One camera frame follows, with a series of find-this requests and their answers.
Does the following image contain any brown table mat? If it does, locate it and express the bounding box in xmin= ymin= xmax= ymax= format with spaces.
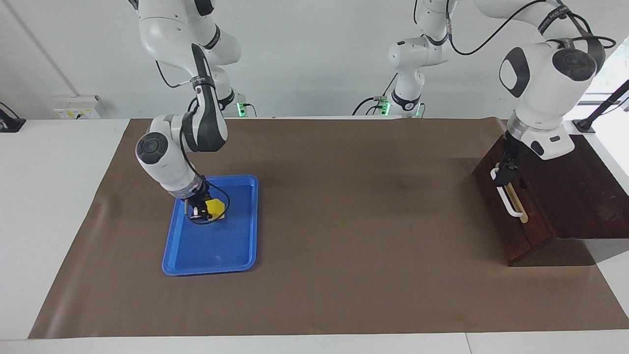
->
xmin=28 ymin=117 xmax=629 ymax=340

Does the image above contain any window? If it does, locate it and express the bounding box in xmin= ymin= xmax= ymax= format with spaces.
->
xmin=575 ymin=37 xmax=629 ymax=121

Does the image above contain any white drawer handle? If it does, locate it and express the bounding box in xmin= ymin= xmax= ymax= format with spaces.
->
xmin=490 ymin=167 xmax=524 ymax=218

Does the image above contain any black clamp base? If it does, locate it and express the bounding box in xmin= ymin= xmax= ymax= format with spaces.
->
xmin=0 ymin=102 xmax=26 ymax=133

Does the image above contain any wooden drawer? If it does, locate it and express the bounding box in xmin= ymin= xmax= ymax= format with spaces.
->
xmin=484 ymin=134 xmax=553 ymax=249

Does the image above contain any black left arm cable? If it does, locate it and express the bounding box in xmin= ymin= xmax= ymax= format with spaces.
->
xmin=445 ymin=0 xmax=617 ymax=57

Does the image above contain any yellow cube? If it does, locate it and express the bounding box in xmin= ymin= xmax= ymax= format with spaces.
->
xmin=204 ymin=198 xmax=227 ymax=221

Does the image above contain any dark wooden cabinet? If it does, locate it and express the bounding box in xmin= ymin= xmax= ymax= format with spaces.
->
xmin=473 ymin=133 xmax=629 ymax=267

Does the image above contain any blue plastic tray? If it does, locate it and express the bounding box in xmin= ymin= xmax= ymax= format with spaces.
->
xmin=162 ymin=175 xmax=259 ymax=276

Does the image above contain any white wall socket box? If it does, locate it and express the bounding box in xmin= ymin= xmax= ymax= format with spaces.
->
xmin=53 ymin=95 xmax=102 ymax=119

